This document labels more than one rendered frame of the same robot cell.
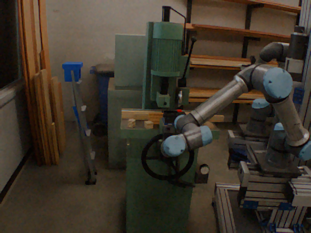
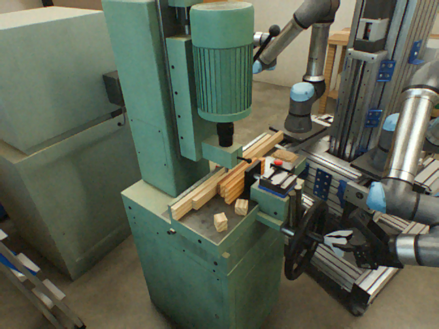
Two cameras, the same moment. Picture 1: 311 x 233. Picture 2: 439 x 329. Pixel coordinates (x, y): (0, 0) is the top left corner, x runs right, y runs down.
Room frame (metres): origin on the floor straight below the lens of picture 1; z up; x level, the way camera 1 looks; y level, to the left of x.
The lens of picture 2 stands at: (0.90, 0.61, 1.62)
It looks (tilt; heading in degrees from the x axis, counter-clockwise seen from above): 34 degrees down; 316
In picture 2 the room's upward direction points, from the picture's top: 3 degrees counter-clockwise
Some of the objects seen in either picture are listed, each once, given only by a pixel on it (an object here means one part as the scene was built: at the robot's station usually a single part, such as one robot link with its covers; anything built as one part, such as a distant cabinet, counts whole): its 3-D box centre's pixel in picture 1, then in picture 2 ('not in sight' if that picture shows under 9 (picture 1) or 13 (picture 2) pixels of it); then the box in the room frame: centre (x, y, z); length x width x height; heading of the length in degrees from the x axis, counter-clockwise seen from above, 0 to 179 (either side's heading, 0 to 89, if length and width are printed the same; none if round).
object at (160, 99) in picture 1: (162, 100); (222, 153); (1.58, -0.04, 1.03); 0.14 x 0.07 x 0.09; 6
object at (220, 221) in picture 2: (131, 122); (220, 222); (1.41, 0.14, 0.92); 0.04 x 0.03 x 0.04; 153
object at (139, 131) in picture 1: (170, 130); (256, 194); (1.45, -0.09, 0.87); 0.61 x 0.30 x 0.06; 96
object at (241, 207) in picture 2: (148, 124); (241, 207); (1.41, 0.04, 0.92); 0.04 x 0.04 x 0.03; 31
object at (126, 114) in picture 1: (167, 115); (228, 170); (1.58, -0.08, 0.93); 0.60 x 0.02 x 0.05; 96
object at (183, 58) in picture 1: (182, 66); not in sight; (1.79, -0.17, 1.23); 0.09 x 0.08 x 0.15; 6
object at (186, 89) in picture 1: (181, 95); not in sight; (1.76, -0.18, 1.02); 0.09 x 0.07 x 0.12; 96
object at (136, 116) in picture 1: (179, 117); (244, 164); (1.57, -0.16, 0.92); 0.60 x 0.02 x 0.04; 96
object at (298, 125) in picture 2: (256, 123); (298, 118); (1.69, -0.74, 0.87); 0.15 x 0.15 x 0.10
